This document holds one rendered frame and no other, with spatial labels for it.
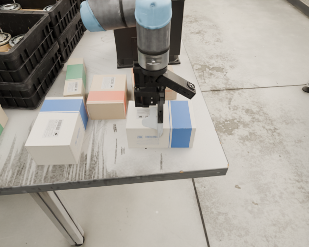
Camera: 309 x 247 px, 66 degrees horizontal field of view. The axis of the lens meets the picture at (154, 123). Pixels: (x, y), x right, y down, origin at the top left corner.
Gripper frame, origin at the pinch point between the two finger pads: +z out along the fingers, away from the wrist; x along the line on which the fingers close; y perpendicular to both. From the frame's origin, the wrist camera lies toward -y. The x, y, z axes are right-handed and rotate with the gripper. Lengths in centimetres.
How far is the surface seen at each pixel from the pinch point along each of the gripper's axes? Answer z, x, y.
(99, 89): -1.2, -13.4, 20.6
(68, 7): -12, -59, 40
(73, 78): 0.3, -22.0, 31.9
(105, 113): 3.6, -6.4, 18.3
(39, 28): -16, -29, 42
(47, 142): -2.7, 11.0, 30.5
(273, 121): 76, -73, -89
